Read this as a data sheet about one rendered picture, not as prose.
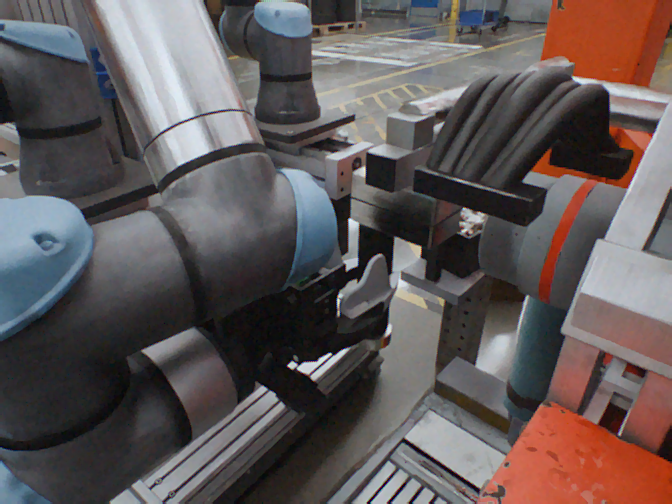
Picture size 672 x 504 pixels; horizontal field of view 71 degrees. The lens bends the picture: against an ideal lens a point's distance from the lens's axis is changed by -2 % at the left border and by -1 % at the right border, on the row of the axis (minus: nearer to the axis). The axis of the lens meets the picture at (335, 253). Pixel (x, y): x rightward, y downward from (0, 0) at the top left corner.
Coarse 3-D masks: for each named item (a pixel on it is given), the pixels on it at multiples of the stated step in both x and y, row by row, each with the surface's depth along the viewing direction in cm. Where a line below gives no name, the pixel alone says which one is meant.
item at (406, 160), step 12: (384, 144) 40; (432, 144) 40; (372, 156) 38; (384, 156) 38; (396, 156) 37; (408, 156) 38; (420, 156) 39; (372, 168) 39; (384, 168) 38; (396, 168) 37; (408, 168) 39; (372, 180) 39; (384, 180) 38; (396, 180) 38; (408, 180) 39
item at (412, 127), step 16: (432, 96) 41; (448, 96) 42; (400, 112) 39; (416, 112) 39; (432, 112) 39; (448, 112) 41; (624, 112) 40; (640, 112) 39; (656, 112) 39; (400, 128) 38; (416, 128) 38; (432, 128) 40; (624, 128) 41; (640, 128) 40; (656, 128) 39; (400, 144) 39; (416, 144) 39
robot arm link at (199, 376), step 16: (176, 336) 33; (192, 336) 33; (208, 336) 34; (144, 352) 31; (160, 352) 31; (176, 352) 32; (192, 352) 32; (208, 352) 32; (160, 368) 30; (176, 368) 31; (192, 368) 31; (208, 368) 32; (224, 368) 32; (176, 384) 30; (192, 384) 31; (208, 384) 31; (224, 384) 32; (192, 400) 31; (208, 400) 31; (224, 400) 32; (192, 416) 31; (208, 416) 32; (224, 416) 34; (192, 432) 31
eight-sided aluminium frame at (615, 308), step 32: (640, 192) 25; (640, 224) 25; (608, 256) 25; (640, 256) 24; (608, 288) 24; (640, 288) 24; (576, 320) 26; (608, 320) 24; (640, 320) 23; (576, 352) 26; (608, 352) 25; (640, 352) 24; (576, 384) 27; (608, 384) 65; (640, 384) 64; (640, 416) 25
